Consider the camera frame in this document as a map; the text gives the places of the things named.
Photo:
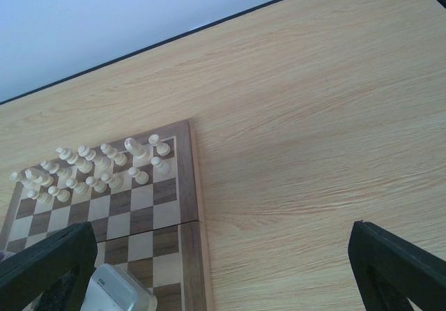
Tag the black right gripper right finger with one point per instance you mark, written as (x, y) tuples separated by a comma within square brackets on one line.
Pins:
[(392, 273)]

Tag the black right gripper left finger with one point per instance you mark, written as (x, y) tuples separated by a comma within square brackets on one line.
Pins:
[(55, 271)]

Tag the white pawn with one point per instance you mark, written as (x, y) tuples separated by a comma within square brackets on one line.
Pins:
[(62, 195), (140, 177), (78, 187), (113, 181), (97, 184), (41, 197), (161, 166)]

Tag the wooden chess board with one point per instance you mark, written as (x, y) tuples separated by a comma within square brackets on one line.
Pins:
[(154, 231)]

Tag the white knight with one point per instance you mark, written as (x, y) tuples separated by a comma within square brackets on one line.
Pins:
[(39, 177), (136, 149)]

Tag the white bishop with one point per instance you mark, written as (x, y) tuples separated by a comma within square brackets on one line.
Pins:
[(119, 158), (55, 168)]

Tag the white rook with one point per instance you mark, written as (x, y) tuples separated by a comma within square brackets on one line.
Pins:
[(20, 178), (162, 148)]

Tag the white king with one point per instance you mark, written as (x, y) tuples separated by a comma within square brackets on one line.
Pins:
[(73, 158)]

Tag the white queen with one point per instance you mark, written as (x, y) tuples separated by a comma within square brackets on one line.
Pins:
[(101, 162)]

